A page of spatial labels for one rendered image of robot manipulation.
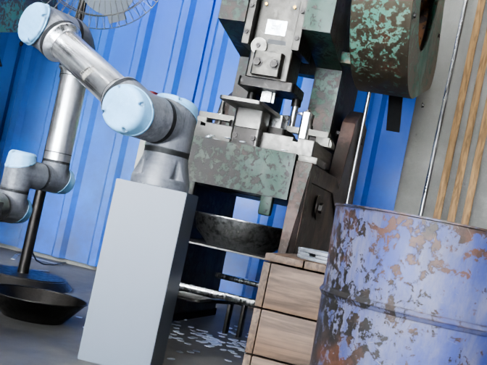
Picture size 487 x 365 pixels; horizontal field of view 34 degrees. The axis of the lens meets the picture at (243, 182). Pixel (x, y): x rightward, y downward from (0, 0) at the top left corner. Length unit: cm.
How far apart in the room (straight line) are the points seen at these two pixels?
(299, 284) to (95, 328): 51
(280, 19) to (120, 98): 97
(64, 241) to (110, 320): 229
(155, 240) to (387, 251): 77
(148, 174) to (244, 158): 59
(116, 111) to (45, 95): 254
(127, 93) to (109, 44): 242
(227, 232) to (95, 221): 170
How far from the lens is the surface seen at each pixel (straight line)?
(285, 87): 270
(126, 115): 191
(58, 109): 230
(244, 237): 260
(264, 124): 262
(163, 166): 200
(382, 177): 381
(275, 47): 273
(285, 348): 191
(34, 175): 222
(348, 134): 296
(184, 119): 202
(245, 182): 251
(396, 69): 254
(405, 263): 134
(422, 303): 134
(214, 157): 255
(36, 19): 220
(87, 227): 424
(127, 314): 200
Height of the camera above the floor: 42
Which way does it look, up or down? 3 degrees up
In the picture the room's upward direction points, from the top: 12 degrees clockwise
